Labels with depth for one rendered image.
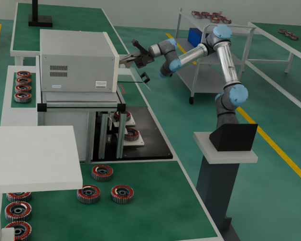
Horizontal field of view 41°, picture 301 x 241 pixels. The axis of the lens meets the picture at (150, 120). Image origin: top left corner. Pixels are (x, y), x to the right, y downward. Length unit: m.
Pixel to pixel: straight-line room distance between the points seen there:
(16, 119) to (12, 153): 1.18
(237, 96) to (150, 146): 0.59
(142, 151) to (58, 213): 0.68
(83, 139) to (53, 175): 0.81
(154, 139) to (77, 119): 0.59
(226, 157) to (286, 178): 1.51
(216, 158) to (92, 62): 0.94
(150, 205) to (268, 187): 1.90
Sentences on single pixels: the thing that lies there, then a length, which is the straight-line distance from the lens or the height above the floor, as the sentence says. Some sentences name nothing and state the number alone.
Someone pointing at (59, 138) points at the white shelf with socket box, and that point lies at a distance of 1.57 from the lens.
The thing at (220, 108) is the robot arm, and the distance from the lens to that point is 2.57.
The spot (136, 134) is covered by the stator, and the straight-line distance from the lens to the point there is 2.41.
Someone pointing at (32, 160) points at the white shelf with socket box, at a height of 1.20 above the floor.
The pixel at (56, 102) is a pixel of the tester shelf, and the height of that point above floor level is 1.12.
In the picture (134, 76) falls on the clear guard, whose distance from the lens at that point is 2.57.
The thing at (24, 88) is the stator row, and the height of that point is 0.77.
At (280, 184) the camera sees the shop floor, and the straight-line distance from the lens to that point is 3.83.
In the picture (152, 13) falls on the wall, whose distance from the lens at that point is 7.87.
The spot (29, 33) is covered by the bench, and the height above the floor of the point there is 0.75.
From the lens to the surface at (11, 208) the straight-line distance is 1.91.
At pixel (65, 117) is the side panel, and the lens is 2.09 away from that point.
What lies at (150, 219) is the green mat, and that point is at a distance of 1.92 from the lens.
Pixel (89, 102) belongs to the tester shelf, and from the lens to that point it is 2.06.
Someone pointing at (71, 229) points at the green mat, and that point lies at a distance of 1.84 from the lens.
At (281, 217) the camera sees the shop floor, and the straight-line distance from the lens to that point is 3.44.
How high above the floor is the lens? 2.01
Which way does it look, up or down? 27 degrees down
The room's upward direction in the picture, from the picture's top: 8 degrees clockwise
